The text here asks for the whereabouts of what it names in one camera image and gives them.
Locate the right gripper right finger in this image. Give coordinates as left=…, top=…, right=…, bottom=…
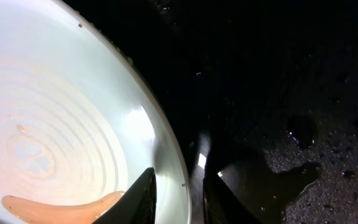
left=203, top=174, right=262, bottom=224

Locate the light blue plate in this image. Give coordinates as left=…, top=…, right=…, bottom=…
left=0, top=0, right=191, bottom=223

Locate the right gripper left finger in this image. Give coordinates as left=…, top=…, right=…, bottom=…
left=93, top=167, right=157, bottom=224

